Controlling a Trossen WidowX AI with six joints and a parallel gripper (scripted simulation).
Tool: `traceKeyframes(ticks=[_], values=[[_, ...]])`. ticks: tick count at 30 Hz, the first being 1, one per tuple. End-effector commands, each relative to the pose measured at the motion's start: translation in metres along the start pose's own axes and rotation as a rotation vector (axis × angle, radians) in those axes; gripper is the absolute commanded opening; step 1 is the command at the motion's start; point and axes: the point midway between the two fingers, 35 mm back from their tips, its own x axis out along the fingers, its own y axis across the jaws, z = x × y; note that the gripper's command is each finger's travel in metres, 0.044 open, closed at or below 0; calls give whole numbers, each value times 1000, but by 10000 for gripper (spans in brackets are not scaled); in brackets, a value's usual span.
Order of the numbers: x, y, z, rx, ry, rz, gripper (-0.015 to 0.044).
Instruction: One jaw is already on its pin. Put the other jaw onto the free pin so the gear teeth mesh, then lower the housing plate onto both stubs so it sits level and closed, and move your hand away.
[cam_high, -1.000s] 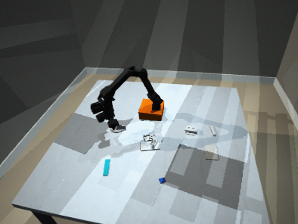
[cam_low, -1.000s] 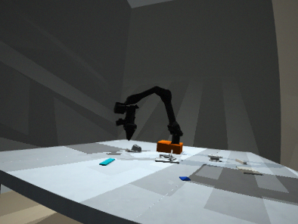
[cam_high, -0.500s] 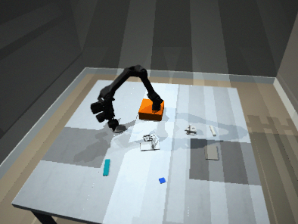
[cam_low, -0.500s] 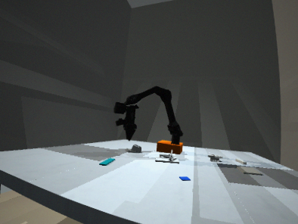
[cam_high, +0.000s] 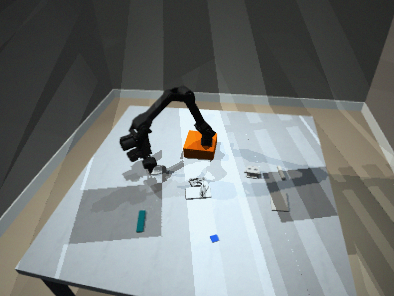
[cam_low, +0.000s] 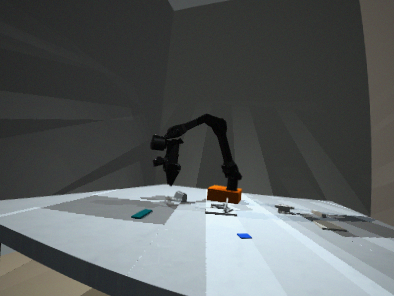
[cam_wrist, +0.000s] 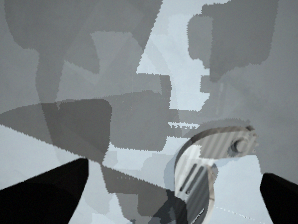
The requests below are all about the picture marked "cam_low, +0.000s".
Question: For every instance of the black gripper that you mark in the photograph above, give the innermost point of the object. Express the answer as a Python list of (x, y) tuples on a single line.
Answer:
[(171, 169)]

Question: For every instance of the teal rectangular bar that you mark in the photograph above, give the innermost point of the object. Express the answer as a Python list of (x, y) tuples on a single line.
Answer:
[(140, 214)]

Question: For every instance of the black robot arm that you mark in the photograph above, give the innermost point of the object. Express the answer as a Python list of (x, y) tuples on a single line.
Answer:
[(219, 127)]

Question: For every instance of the blue flat plate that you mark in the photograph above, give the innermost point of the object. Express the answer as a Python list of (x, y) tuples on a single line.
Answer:
[(244, 236)]

